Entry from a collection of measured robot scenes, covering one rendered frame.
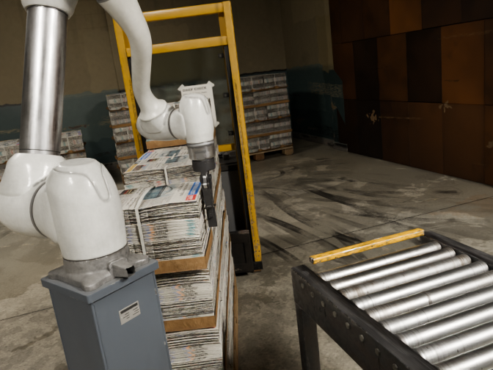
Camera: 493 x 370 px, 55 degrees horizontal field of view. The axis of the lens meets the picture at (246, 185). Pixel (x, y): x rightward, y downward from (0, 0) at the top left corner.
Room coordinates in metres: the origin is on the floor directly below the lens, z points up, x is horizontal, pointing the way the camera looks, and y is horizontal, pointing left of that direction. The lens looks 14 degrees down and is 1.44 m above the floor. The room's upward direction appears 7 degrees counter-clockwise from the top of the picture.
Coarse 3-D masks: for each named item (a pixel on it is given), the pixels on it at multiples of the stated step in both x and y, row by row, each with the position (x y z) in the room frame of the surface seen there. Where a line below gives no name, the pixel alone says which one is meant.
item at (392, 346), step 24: (312, 288) 1.26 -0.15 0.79; (312, 312) 1.27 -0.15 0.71; (336, 312) 1.12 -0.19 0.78; (360, 312) 1.08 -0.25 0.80; (336, 336) 1.14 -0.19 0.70; (360, 336) 1.01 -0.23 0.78; (384, 336) 0.96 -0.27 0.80; (360, 360) 1.02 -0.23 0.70; (384, 360) 0.92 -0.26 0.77; (408, 360) 0.87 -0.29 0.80
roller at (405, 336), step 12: (468, 312) 1.02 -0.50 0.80; (480, 312) 1.02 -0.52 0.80; (492, 312) 1.02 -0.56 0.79; (432, 324) 0.99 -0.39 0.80; (444, 324) 0.99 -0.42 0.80; (456, 324) 0.99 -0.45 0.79; (468, 324) 0.99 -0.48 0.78; (396, 336) 0.96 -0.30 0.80; (408, 336) 0.96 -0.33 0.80; (420, 336) 0.96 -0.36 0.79; (432, 336) 0.96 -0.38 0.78; (444, 336) 0.97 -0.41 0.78
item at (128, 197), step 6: (120, 192) 1.64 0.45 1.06; (126, 192) 1.63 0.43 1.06; (132, 192) 1.62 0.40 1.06; (138, 192) 1.61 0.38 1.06; (120, 198) 1.55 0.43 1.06; (126, 198) 1.54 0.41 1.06; (132, 198) 1.53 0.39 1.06; (126, 204) 1.46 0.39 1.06; (126, 210) 1.40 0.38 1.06; (126, 216) 1.40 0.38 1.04; (126, 222) 1.40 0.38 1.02; (126, 228) 1.40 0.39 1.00; (126, 234) 1.40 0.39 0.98; (132, 240) 1.40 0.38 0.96; (132, 246) 1.40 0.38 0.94; (132, 252) 1.40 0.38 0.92
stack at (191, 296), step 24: (216, 216) 2.13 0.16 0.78; (216, 240) 1.96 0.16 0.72; (216, 264) 1.76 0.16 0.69; (168, 288) 1.44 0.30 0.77; (192, 288) 1.44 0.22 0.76; (216, 288) 1.66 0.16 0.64; (168, 312) 1.44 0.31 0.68; (192, 312) 1.43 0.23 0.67; (168, 336) 1.44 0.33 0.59; (192, 336) 1.44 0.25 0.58; (216, 336) 1.44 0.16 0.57; (192, 360) 1.44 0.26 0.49; (216, 360) 1.44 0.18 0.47
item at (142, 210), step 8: (152, 192) 1.58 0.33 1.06; (136, 200) 1.50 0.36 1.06; (144, 200) 1.49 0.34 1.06; (128, 208) 1.41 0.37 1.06; (144, 208) 1.40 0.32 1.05; (128, 216) 1.40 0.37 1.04; (144, 216) 1.40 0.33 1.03; (136, 224) 1.41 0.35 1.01; (144, 224) 1.40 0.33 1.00; (136, 232) 1.41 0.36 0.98; (144, 232) 1.40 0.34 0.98; (136, 240) 1.40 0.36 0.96; (144, 240) 1.40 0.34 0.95; (136, 248) 1.40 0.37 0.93; (152, 248) 1.40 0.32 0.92; (152, 256) 1.40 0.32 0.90
